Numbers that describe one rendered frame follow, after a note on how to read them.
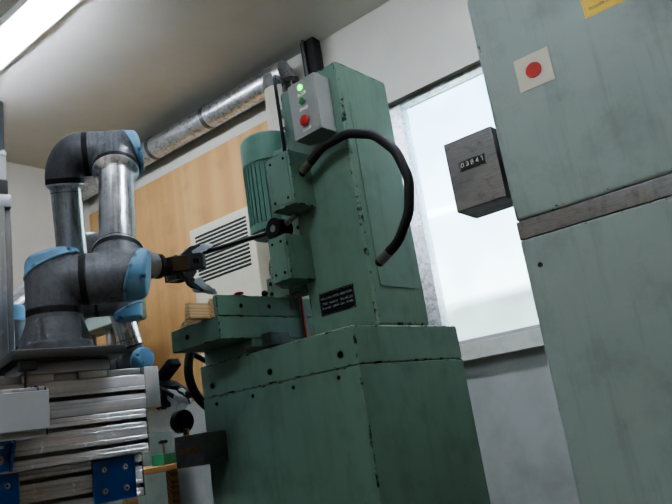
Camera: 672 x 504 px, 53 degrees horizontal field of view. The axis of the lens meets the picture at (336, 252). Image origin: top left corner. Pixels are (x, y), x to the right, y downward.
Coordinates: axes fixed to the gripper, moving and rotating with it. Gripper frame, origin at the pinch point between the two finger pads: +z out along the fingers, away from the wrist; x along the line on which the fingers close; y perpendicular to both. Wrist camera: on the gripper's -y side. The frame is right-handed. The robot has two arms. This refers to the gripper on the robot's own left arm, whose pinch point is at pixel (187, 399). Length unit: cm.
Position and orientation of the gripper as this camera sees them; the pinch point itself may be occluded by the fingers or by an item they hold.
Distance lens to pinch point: 220.7
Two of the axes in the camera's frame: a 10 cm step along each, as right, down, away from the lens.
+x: -6.6, -0.9, -7.4
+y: -2.6, 9.6, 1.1
